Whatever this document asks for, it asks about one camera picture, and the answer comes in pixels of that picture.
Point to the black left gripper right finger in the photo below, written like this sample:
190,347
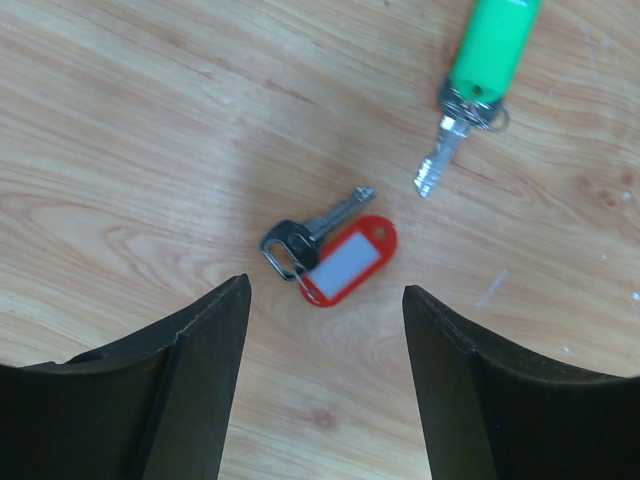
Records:
492,409

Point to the key with green tag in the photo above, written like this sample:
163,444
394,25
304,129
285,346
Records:
472,95

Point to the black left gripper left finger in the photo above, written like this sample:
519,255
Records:
154,404

